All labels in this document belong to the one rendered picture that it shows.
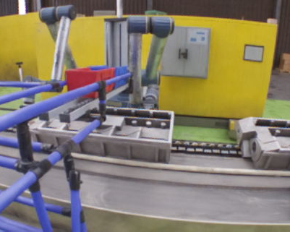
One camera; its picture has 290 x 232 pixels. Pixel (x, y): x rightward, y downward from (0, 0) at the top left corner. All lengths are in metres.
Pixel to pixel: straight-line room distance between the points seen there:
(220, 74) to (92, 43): 2.18
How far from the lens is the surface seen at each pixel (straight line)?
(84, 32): 3.80
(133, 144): 1.28
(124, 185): 1.21
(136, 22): 1.67
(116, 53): 2.77
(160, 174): 1.29
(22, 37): 8.32
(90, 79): 1.01
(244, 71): 3.63
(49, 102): 0.54
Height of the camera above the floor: 1.54
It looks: 21 degrees down
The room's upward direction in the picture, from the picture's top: 1 degrees clockwise
